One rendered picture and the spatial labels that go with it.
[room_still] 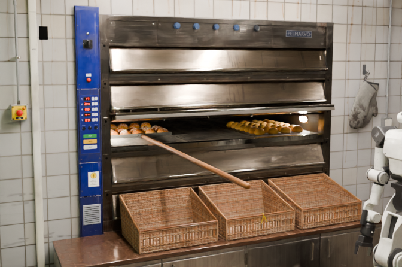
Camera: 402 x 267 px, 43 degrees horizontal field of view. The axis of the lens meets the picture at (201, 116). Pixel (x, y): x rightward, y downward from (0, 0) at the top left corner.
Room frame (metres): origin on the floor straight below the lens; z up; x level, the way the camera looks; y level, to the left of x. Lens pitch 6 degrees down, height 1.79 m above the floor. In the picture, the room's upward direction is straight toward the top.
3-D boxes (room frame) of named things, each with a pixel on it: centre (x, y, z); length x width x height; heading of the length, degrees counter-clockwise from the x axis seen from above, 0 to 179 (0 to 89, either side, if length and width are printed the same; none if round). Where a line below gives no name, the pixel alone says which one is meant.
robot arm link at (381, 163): (3.21, -1.15, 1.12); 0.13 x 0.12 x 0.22; 22
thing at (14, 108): (3.24, 1.17, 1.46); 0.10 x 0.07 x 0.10; 113
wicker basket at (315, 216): (3.86, -0.88, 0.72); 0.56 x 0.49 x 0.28; 114
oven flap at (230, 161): (3.87, -0.20, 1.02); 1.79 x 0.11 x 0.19; 113
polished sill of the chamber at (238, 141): (3.89, -0.19, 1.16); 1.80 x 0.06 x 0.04; 113
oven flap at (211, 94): (3.87, -0.20, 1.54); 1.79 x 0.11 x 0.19; 113
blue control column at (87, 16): (4.31, 1.13, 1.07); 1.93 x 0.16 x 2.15; 23
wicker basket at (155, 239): (3.39, 0.23, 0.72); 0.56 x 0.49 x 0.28; 114
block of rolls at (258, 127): (4.50, -0.56, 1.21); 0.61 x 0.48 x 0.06; 23
